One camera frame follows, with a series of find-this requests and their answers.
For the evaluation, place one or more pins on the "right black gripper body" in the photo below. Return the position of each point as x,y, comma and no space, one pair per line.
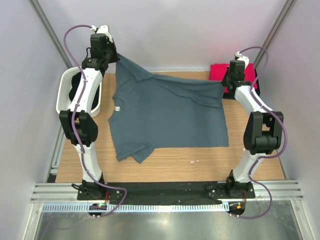
227,78

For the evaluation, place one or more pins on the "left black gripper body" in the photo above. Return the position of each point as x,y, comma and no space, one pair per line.
110,54

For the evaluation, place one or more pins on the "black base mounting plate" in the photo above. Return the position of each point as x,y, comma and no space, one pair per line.
167,193

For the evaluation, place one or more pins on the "blue-grey t shirt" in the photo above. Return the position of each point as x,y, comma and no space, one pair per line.
153,111

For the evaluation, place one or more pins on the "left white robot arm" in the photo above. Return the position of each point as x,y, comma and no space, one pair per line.
77,122

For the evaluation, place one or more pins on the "black t shirt in basket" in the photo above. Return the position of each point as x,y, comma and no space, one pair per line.
75,81

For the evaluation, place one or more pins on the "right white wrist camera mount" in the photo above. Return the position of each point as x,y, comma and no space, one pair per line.
240,57

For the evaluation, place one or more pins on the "aluminium frame rail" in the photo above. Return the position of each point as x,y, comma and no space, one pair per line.
281,190

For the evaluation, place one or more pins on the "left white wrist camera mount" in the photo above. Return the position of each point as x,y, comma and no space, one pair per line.
103,29

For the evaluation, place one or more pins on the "white slotted cable duct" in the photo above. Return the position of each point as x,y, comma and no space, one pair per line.
102,208

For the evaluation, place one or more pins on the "white perforated plastic basket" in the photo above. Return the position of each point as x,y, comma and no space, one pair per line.
65,92

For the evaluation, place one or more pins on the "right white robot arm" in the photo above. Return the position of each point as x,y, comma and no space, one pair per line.
263,131

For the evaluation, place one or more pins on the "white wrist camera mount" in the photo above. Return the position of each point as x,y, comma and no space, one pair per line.
103,29
240,57

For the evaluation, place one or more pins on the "folded black t shirt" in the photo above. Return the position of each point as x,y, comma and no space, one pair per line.
257,85

